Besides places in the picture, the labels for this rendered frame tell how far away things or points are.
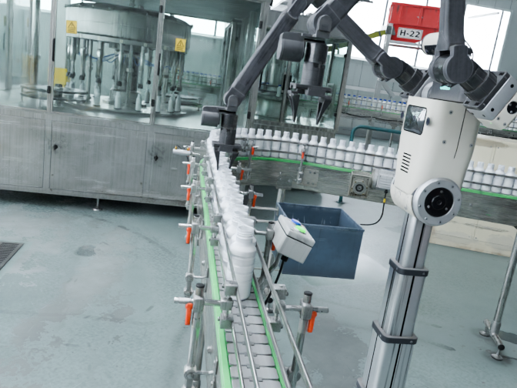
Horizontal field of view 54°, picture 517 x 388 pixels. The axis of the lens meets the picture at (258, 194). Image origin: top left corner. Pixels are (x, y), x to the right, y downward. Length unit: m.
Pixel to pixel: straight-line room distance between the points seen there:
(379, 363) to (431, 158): 0.74
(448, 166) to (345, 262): 0.67
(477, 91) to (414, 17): 6.85
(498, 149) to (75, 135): 4.14
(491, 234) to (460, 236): 0.31
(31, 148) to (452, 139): 4.09
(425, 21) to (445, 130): 6.74
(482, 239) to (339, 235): 3.87
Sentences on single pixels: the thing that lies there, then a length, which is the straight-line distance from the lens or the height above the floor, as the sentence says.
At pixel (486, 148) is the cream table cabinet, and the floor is 1.08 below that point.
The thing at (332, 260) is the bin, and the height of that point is 0.81.
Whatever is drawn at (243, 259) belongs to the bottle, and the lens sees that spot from 1.12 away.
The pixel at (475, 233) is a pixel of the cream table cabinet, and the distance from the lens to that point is 5.82.
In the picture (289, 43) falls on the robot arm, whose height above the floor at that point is 1.58.
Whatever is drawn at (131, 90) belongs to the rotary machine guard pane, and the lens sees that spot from 4.88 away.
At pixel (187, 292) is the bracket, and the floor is 0.89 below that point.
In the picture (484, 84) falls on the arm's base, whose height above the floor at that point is 1.55.
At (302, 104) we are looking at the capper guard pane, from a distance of 6.93.
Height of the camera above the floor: 1.50
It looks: 13 degrees down
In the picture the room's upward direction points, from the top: 8 degrees clockwise
